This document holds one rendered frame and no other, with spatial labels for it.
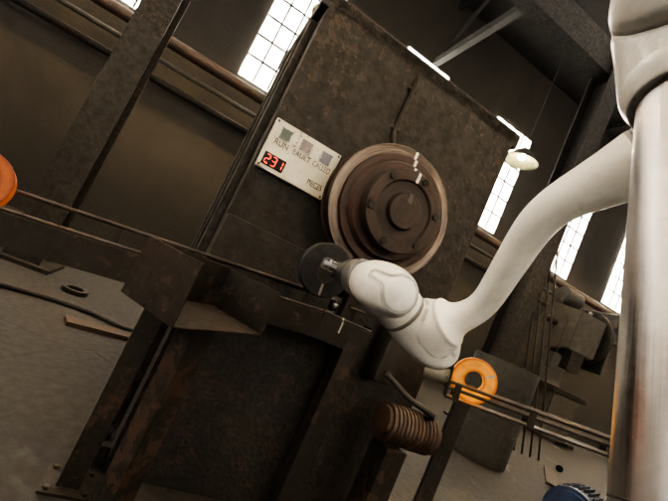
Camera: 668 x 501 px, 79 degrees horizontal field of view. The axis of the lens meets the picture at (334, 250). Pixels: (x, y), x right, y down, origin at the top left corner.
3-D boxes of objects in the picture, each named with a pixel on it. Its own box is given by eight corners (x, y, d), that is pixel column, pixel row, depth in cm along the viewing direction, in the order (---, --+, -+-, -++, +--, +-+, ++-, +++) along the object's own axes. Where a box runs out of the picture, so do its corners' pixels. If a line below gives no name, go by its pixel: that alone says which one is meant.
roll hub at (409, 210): (345, 231, 130) (381, 154, 133) (412, 265, 140) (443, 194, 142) (353, 231, 124) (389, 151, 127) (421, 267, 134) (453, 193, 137)
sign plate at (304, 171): (253, 164, 137) (276, 118, 138) (318, 200, 146) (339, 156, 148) (254, 163, 134) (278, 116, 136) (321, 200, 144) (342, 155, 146)
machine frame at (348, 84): (114, 380, 186) (277, 55, 204) (313, 439, 224) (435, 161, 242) (79, 469, 118) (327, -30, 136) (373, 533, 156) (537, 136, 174)
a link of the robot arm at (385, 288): (335, 282, 85) (373, 322, 90) (366, 298, 71) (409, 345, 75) (369, 247, 87) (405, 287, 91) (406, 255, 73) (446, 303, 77)
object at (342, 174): (298, 243, 135) (356, 120, 140) (407, 296, 151) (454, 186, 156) (304, 244, 129) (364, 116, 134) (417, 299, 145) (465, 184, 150)
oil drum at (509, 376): (427, 428, 382) (463, 341, 391) (472, 444, 403) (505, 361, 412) (470, 463, 327) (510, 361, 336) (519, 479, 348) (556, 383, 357)
